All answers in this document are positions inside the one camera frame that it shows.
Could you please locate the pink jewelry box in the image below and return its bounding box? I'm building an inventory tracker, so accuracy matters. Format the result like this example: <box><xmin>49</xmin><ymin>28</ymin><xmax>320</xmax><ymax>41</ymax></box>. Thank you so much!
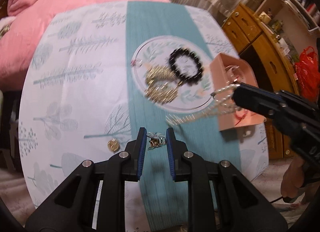
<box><xmin>209</xmin><ymin>53</ymin><xmax>265</xmax><ymax>131</ymax></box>

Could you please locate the white teal leaf tablecloth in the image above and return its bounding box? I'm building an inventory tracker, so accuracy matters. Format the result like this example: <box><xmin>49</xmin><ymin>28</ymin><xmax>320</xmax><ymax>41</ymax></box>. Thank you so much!
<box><xmin>18</xmin><ymin>2</ymin><xmax>269</xmax><ymax>231</ymax></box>

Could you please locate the white shelf with books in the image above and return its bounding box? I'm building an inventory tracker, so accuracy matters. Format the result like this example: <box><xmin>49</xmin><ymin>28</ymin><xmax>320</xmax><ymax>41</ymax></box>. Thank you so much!
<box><xmin>254</xmin><ymin>0</ymin><xmax>319</xmax><ymax>54</ymax></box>

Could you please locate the pink fluffy blanket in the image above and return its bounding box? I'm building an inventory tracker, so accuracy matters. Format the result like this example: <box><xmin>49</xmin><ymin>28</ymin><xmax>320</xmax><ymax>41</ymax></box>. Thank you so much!
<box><xmin>0</xmin><ymin>0</ymin><xmax>171</xmax><ymax>90</ymax></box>

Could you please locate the right hand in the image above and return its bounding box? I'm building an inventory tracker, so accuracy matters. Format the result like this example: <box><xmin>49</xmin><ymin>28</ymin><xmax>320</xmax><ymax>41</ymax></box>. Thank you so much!
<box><xmin>280</xmin><ymin>156</ymin><xmax>305</xmax><ymax>199</ymax></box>

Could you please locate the pearl bead necklace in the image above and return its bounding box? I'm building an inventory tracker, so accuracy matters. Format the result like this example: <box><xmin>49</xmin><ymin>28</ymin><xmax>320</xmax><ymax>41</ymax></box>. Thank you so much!
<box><xmin>165</xmin><ymin>83</ymin><xmax>243</xmax><ymax>126</ymax></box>

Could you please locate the gold tassel jewelry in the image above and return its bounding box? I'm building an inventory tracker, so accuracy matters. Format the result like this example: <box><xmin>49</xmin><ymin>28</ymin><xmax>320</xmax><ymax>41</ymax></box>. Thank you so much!
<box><xmin>144</xmin><ymin>65</ymin><xmax>183</xmax><ymax>105</ymax></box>

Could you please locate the red plastic bag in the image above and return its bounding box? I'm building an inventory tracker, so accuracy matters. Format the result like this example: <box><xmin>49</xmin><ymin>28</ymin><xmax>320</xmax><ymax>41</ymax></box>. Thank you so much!
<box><xmin>294</xmin><ymin>46</ymin><xmax>319</xmax><ymax>102</ymax></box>

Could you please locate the round white leaf plate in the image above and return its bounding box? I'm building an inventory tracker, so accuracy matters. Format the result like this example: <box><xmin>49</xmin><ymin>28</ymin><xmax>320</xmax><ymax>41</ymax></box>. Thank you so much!
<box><xmin>131</xmin><ymin>36</ymin><xmax>214</xmax><ymax>114</ymax></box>

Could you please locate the black bead bracelet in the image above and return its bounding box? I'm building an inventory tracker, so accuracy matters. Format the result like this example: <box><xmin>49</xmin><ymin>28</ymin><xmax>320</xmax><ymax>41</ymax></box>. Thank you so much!
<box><xmin>167</xmin><ymin>47</ymin><xmax>205</xmax><ymax>86</ymax></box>

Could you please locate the wooden cabinet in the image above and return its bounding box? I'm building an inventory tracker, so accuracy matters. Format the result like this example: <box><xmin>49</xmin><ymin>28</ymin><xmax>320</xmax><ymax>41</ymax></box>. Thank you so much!
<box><xmin>221</xmin><ymin>3</ymin><xmax>301</xmax><ymax>161</ymax></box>

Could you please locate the white bow hair clip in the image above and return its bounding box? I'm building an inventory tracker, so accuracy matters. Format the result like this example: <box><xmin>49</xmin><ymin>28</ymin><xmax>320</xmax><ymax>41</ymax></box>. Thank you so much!
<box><xmin>147</xmin><ymin>132</ymin><xmax>167</xmax><ymax>150</ymax></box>

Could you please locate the gold round brooch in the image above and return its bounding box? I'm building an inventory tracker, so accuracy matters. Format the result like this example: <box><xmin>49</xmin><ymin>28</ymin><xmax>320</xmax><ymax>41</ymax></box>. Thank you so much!
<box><xmin>107</xmin><ymin>138</ymin><xmax>120</xmax><ymax>152</ymax></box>

